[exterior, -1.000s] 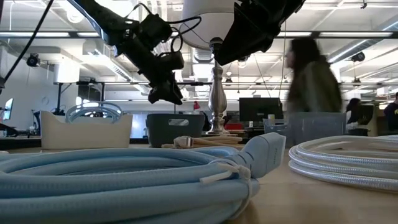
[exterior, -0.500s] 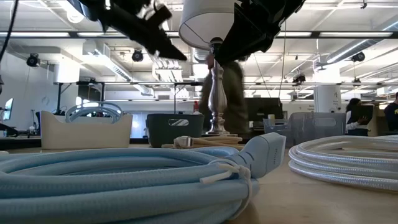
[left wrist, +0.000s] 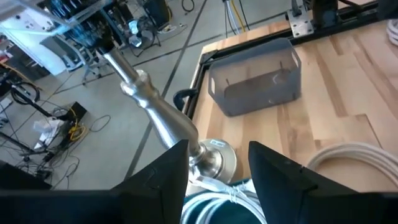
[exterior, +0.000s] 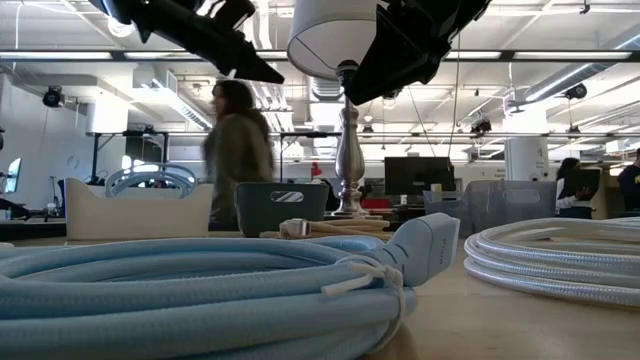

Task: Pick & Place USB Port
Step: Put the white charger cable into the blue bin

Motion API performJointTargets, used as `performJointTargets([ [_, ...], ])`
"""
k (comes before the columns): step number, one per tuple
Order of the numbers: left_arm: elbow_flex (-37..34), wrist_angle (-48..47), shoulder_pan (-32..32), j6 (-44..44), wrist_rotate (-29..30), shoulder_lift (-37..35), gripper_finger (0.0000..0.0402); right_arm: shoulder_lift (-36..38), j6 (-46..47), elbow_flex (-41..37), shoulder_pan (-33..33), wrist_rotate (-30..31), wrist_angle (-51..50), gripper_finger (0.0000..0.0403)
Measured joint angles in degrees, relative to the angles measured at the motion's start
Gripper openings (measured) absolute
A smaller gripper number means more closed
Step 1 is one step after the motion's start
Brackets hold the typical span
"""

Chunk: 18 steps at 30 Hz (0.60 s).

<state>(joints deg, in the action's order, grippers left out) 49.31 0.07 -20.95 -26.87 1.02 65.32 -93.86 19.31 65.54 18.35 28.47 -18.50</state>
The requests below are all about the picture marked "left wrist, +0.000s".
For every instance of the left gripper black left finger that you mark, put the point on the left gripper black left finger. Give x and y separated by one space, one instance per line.
149 199

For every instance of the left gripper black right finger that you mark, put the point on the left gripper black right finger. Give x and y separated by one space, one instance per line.
286 199

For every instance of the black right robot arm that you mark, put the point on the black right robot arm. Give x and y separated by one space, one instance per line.
325 14

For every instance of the dark teal plastic bin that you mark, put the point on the dark teal plastic bin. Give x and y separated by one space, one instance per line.
224 216

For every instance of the silver table lamp white shade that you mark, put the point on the silver table lamp white shade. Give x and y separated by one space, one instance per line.
168 118

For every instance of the black table clamp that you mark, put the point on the black table clamp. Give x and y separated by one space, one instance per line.
178 95

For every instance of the white paper pile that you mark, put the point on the white paper pile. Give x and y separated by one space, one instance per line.
48 130

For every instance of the small desk fan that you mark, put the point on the small desk fan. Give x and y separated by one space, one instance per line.
143 32

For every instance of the silver metal mounting plate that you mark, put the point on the silver metal mounting plate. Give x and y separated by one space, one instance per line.
300 23

